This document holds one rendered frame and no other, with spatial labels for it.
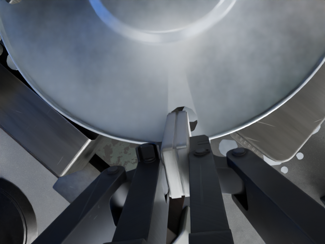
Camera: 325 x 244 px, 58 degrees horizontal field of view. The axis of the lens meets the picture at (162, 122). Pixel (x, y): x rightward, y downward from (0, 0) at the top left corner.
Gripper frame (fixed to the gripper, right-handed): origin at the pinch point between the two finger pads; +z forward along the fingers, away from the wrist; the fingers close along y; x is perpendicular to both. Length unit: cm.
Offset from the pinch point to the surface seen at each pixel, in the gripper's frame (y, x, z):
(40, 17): -10.1, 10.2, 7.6
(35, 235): -63, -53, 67
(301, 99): 9.3, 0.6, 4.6
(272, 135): 6.8, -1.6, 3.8
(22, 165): -65, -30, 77
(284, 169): 27, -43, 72
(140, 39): -2.1, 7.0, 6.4
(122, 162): -8.8, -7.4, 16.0
